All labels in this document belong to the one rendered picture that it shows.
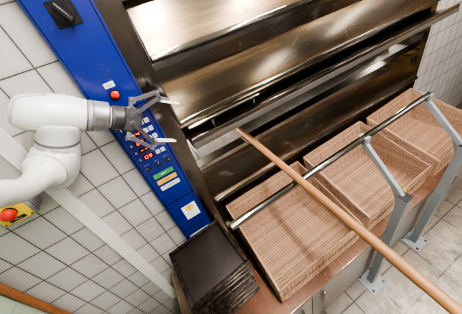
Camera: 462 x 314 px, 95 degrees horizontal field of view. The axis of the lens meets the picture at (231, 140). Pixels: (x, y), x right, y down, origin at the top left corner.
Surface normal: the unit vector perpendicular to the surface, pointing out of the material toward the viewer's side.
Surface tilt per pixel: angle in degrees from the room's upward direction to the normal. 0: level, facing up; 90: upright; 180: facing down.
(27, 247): 90
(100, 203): 90
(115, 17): 90
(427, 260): 0
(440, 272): 0
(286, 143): 70
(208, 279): 0
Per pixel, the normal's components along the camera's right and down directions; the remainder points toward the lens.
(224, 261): -0.23, -0.77
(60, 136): 0.53, 0.59
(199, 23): 0.36, 0.15
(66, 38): 0.47, 0.44
